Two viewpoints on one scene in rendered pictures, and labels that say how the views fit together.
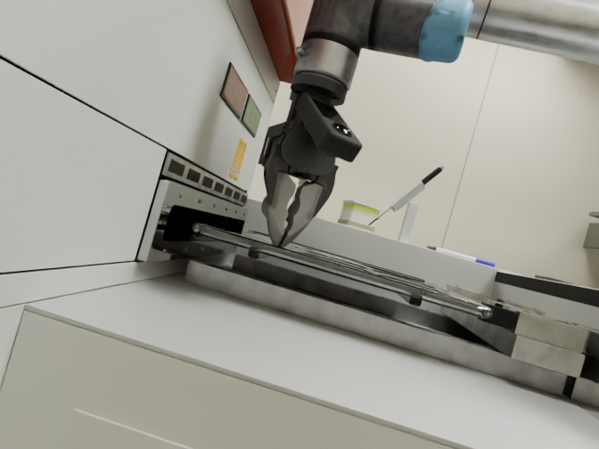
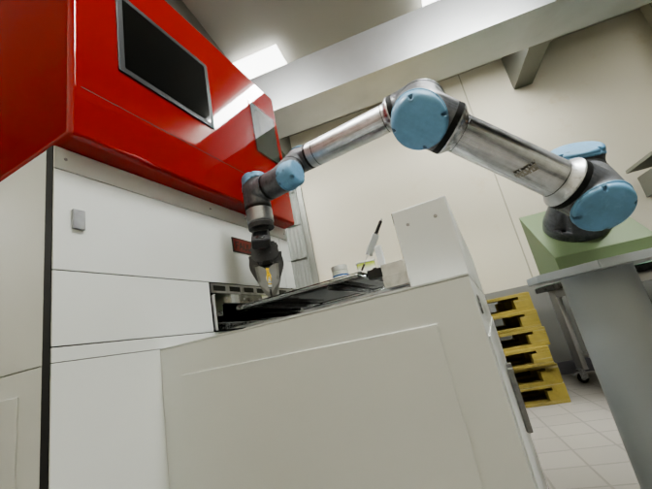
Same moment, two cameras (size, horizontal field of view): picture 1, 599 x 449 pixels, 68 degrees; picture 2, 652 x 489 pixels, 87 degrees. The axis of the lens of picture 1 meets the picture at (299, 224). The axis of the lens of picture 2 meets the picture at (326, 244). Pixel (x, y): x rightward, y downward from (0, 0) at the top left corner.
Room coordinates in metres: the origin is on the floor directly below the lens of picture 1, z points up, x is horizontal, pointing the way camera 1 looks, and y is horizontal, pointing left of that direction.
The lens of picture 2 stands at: (-0.25, -0.41, 0.77)
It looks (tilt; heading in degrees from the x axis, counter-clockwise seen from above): 15 degrees up; 18
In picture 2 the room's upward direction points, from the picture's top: 12 degrees counter-clockwise
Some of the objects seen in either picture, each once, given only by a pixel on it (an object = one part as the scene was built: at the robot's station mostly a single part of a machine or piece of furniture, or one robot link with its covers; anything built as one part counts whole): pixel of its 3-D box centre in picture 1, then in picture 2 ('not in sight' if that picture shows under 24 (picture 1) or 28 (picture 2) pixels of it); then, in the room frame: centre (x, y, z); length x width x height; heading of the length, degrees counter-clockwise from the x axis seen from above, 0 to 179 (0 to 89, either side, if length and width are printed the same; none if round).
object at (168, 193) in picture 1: (209, 226); (264, 310); (0.71, 0.14, 0.89); 0.44 x 0.02 x 0.10; 175
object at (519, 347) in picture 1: (493, 327); (416, 283); (0.70, -0.34, 0.87); 0.36 x 0.08 x 0.03; 175
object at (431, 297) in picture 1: (337, 269); (294, 292); (0.53, -0.06, 0.90); 0.37 x 0.01 x 0.01; 85
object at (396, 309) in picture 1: (357, 297); not in sight; (0.85, -0.15, 0.84); 0.50 x 0.02 x 0.03; 85
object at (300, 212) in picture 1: (293, 214); (276, 281); (0.57, 0.01, 0.95); 0.06 x 0.03 x 0.09; 24
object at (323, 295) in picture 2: (336, 261); (325, 294); (0.71, -0.07, 0.90); 0.34 x 0.34 x 0.01; 85
